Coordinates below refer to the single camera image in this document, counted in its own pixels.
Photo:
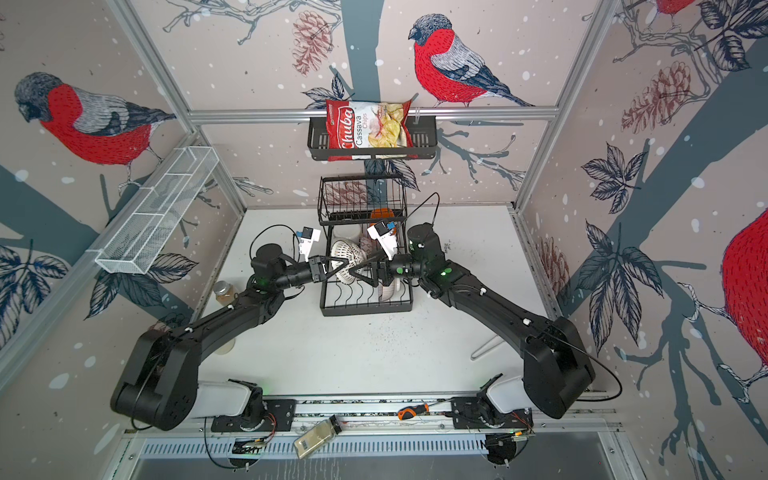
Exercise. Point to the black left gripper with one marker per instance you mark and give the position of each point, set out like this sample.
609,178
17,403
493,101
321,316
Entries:
320,263

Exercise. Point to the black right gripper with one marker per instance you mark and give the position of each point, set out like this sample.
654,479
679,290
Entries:
384,266

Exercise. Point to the white bowl with brown pattern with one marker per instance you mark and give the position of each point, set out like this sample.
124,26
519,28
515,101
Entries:
345,255

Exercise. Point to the orange glass bowl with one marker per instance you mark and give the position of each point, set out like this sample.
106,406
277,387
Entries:
382,214

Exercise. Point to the striped patterned bowl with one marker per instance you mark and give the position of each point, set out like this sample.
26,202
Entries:
386,292

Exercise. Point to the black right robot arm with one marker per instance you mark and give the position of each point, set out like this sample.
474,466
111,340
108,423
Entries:
557,370

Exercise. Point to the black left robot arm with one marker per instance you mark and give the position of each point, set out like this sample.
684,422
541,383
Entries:
159,384

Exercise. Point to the small jar with brown contents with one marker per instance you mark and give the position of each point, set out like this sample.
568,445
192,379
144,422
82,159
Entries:
224,292

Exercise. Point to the red cassava chips bag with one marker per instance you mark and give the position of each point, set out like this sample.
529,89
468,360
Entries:
367,125

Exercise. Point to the beige electronic box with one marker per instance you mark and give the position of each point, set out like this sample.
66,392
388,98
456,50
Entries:
316,437

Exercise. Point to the black wire dish rack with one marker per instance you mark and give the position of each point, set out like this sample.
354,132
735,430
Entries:
344,206

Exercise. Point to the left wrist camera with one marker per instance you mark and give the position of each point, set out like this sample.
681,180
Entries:
307,237

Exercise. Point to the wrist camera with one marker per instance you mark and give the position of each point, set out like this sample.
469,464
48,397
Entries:
384,233
307,237

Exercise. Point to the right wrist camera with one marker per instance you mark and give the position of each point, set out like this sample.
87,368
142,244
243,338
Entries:
384,233

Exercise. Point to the orange handled screwdriver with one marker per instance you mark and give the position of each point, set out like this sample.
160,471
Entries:
412,411

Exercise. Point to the black wall basket shelf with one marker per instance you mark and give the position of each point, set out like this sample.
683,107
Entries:
415,138

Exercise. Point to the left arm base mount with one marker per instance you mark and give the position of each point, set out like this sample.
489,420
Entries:
258,413

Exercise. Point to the white wire wall shelf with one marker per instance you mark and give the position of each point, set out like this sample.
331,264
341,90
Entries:
140,239

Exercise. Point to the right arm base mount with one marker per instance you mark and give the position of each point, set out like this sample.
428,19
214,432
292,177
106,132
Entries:
477,412

